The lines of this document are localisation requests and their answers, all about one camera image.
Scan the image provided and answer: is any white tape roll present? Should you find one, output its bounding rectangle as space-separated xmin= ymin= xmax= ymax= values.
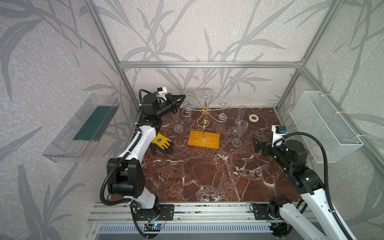
xmin=249 ymin=114 xmax=260 ymax=123

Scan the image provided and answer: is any clear wine glass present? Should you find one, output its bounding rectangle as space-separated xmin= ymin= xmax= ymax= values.
xmin=172 ymin=111 xmax=184 ymax=133
xmin=219 ymin=99 xmax=232 ymax=122
xmin=230 ymin=105 xmax=247 ymax=136
xmin=200 ymin=91 xmax=213 ymax=108
xmin=232 ymin=120 xmax=249 ymax=147
xmin=182 ymin=91 xmax=195 ymax=118

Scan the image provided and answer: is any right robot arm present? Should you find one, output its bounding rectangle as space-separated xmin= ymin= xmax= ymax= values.
xmin=253 ymin=130 xmax=356 ymax=240

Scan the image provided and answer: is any yellow black work glove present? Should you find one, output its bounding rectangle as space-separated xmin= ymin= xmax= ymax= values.
xmin=150 ymin=133 xmax=174 ymax=155

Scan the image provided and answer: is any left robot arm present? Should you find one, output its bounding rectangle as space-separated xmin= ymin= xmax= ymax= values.
xmin=100 ymin=88 xmax=186 ymax=215

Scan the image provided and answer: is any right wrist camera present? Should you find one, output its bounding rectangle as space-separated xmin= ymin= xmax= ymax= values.
xmin=271 ymin=125 xmax=288 ymax=148

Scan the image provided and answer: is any clear plastic wall shelf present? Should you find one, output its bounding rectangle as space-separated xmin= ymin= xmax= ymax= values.
xmin=43 ymin=94 xmax=120 ymax=163

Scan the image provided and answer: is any white wire basket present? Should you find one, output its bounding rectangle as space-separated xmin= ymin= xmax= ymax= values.
xmin=290 ymin=91 xmax=364 ymax=163

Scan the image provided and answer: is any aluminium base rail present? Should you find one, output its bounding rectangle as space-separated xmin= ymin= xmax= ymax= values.
xmin=87 ymin=202 xmax=276 ymax=224

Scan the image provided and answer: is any gold wire glass rack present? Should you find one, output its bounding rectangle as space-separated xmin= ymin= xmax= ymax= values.
xmin=187 ymin=92 xmax=226 ymax=150

